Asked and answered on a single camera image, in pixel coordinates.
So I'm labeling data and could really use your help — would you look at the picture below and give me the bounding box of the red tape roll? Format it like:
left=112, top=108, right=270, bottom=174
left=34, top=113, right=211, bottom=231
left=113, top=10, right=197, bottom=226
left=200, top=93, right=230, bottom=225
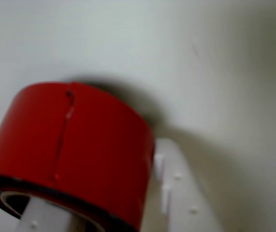
left=0, top=81, right=156, bottom=232

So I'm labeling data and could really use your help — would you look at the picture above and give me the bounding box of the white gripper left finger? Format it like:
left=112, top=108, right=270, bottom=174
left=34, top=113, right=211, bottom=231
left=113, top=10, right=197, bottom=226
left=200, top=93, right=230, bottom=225
left=14, top=196, right=77, bottom=232

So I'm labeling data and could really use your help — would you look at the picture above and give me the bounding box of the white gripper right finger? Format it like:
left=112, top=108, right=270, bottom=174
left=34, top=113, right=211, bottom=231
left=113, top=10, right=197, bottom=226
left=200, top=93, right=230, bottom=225
left=140, top=138, right=226, bottom=232

